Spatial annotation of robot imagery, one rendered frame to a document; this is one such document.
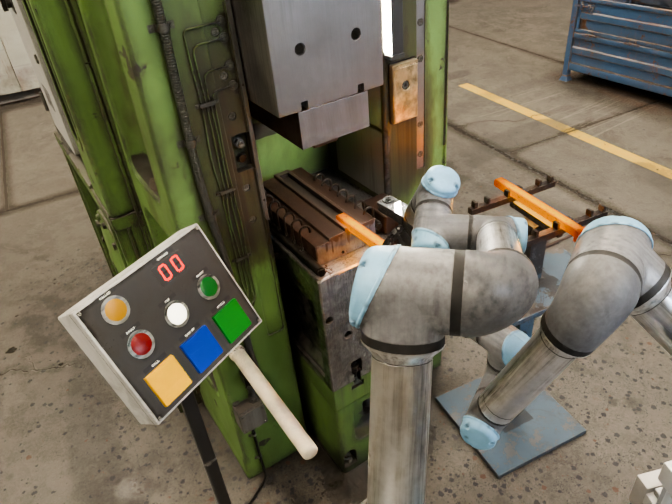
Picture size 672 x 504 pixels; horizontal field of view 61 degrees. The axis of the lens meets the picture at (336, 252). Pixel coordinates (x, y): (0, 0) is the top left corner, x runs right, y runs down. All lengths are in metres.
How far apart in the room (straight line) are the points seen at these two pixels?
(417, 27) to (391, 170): 0.42
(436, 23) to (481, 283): 1.15
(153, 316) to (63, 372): 1.75
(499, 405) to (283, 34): 0.87
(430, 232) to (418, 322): 0.40
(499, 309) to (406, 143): 1.12
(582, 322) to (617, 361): 1.77
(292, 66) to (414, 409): 0.82
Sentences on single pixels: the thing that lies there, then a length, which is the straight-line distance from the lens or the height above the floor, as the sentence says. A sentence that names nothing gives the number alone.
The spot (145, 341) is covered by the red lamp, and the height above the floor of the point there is 1.09.
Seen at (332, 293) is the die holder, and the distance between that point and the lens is 1.59.
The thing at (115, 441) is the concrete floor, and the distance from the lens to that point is 2.57.
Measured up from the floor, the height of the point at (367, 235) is 1.01.
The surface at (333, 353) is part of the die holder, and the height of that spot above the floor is 0.63.
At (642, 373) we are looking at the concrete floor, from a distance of 2.70.
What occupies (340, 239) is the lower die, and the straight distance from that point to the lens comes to 1.59.
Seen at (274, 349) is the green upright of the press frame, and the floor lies 0.56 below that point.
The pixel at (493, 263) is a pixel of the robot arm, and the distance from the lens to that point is 0.75.
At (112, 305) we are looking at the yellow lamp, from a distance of 1.20.
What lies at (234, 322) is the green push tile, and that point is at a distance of 1.33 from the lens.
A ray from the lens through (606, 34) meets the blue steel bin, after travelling 5.31.
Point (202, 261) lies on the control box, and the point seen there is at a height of 1.13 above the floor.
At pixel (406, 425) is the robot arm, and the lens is 0.82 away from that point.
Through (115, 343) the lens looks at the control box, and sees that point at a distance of 1.20.
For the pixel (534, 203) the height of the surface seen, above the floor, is 0.97.
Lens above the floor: 1.87
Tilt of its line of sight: 36 degrees down
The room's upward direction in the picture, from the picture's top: 6 degrees counter-clockwise
